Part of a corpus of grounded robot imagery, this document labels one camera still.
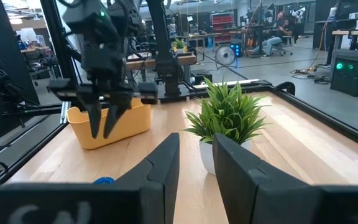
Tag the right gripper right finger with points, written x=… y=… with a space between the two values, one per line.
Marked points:
x=238 y=177

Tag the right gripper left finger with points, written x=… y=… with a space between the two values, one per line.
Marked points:
x=160 y=174

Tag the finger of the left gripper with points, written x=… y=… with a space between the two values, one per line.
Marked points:
x=94 y=115
x=117 y=109

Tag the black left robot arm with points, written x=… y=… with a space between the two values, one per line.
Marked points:
x=85 y=18

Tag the yellow plastic bin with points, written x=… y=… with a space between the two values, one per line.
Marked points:
x=129 y=124

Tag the wooden workbench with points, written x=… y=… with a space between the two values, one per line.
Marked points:
x=148 y=63

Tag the small artificial potted plant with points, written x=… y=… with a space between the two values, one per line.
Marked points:
x=225 y=115

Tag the floor fan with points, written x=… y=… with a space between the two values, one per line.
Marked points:
x=225 y=56

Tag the red shelving unit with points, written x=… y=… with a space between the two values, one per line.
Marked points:
x=222 y=26

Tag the blue lit box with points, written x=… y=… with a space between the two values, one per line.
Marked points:
x=236 y=49

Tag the computer tower green lights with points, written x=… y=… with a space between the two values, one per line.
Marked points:
x=353 y=74

